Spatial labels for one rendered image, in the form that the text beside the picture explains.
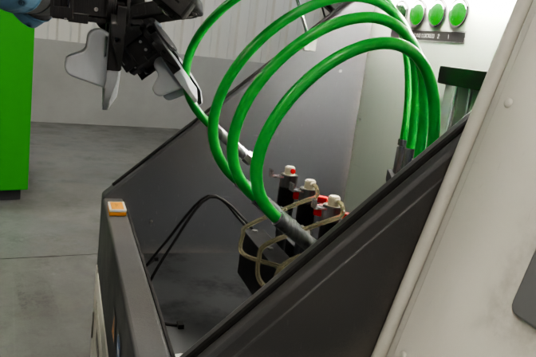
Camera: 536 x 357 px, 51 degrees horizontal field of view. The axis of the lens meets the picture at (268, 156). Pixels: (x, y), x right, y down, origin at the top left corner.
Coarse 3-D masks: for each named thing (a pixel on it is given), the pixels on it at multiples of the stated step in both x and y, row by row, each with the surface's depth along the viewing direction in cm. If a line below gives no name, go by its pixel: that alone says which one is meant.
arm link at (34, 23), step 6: (42, 12) 89; (48, 12) 91; (18, 18) 92; (24, 18) 92; (30, 18) 93; (36, 18) 93; (42, 18) 94; (48, 18) 95; (30, 24) 94; (36, 24) 94
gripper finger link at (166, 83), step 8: (160, 64) 89; (160, 72) 89; (168, 72) 89; (184, 72) 89; (160, 80) 89; (168, 80) 89; (176, 80) 88; (184, 80) 88; (152, 88) 89; (160, 88) 89; (168, 88) 88; (176, 88) 88; (184, 88) 88; (192, 88) 88; (192, 96) 88
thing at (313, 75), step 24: (360, 48) 61; (384, 48) 62; (408, 48) 63; (312, 72) 60; (432, 72) 65; (288, 96) 60; (432, 96) 66; (432, 120) 66; (264, 144) 60; (264, 192) 61; (312, 240) 64
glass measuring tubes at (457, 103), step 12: (444, 72) 92; (456, 72) 89; (468, 72) 86; (480, 72) 84; (456, 84) 89; (468, 84) 86; (480, 84) 84; (444, 96) 92; (456, 96) 93; (468, 96) 89; (444, 108) 92; (456, 108) 89; (468, 108) 90; (444, 120) 93; (456, 120) 90; (444, 132) 93
